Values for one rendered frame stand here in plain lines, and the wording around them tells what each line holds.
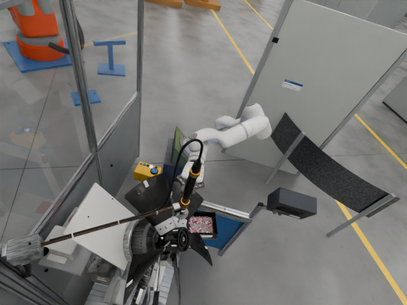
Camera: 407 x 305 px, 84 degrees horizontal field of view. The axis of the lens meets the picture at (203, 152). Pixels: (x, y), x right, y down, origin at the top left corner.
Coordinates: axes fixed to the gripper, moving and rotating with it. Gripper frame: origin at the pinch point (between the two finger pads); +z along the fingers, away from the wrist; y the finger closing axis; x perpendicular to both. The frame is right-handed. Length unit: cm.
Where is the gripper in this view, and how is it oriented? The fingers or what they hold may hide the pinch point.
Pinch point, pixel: (188, 190)
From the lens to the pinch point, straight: 102.6
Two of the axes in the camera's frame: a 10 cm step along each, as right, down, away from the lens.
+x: 2.3, -6.6, -7.2
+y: -9.6, -2.9, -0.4
